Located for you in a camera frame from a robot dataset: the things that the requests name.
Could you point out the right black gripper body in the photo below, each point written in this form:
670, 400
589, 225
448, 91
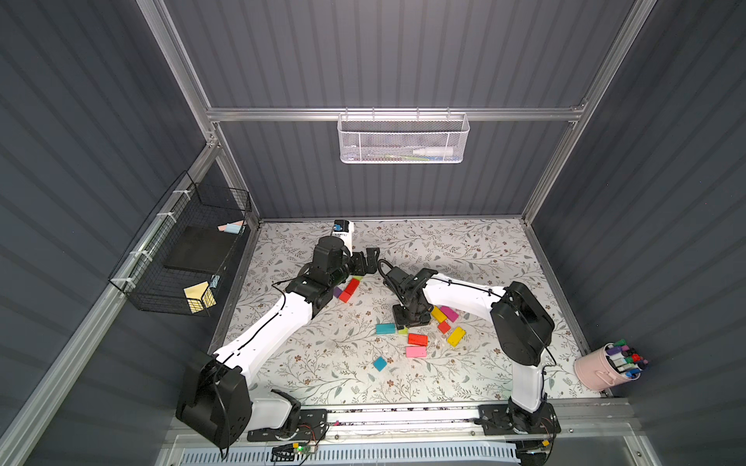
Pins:
399, 280

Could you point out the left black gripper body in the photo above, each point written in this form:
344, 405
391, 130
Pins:
358, 262

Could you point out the long red block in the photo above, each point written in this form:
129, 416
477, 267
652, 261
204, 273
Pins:
353, 285

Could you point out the teal rectangular block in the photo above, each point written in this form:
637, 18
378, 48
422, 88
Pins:
386, 329

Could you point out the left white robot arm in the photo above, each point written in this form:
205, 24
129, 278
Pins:
215, 399

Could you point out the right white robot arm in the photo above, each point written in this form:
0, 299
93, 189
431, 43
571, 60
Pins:
523, 327

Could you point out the pastel eraser blocks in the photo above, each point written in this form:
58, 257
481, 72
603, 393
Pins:
232, 228

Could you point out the yellow block upper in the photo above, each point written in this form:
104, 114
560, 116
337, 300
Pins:
438, 315

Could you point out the yellow block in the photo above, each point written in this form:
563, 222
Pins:
456, 336
438, 315

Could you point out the magenta block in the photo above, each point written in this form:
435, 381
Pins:
449, 313

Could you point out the red block centre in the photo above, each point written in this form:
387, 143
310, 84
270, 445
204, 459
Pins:
417, 340

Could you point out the pink block bottom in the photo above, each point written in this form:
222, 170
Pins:
416, 352

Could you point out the yellow block lower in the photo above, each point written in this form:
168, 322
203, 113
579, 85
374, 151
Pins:
456, 336

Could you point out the small teal cube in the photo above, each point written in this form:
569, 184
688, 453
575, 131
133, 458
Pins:
380, 364

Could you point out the black pad in basket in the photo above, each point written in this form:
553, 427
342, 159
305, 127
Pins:
200, 250

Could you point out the yellow sticky note pad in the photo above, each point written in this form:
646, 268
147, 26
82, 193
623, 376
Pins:
200, 297

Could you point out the white bottle in basket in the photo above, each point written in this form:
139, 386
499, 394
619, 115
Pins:
434, 152

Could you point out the pink marker cup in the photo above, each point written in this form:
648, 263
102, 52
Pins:
612, 365

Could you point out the white wire mesh basket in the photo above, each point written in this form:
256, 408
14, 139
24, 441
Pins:
390, 138

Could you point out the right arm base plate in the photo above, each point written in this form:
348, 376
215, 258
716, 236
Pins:
508, 418

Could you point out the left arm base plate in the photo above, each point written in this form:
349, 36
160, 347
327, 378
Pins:
305, 426

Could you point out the black wire basket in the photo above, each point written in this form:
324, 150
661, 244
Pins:
141, 276

